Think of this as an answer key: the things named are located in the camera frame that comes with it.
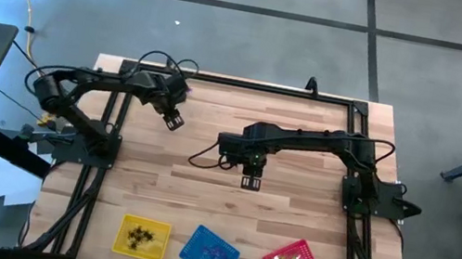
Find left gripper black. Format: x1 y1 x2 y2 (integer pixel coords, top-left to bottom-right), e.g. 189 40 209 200
133 68 194 134

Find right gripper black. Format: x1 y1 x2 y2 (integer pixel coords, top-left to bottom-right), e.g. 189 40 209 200
210 127 278 195

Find blue plastic slotted basket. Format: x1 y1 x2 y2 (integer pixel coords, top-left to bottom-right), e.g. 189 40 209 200
178 221 245 259

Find yellow plastic slotted basket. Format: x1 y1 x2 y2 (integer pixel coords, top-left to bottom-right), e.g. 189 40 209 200
110 212 174 259

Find black desk support beam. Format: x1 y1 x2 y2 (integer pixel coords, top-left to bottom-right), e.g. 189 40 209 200
0 118 58 181

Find white paper sheets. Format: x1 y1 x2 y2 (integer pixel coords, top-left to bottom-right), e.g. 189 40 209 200
0 136 52 213

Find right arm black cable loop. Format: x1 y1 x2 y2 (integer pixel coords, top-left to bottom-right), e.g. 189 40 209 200
186 136 240 175

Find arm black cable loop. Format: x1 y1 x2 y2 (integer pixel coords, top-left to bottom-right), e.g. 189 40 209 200
134 46 202 82
186 136 240 175

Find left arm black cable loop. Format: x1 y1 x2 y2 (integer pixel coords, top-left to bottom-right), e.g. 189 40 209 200
134 46 202 82

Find black aluminium rail frame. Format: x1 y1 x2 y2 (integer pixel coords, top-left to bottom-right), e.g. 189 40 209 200
15 45 441 259

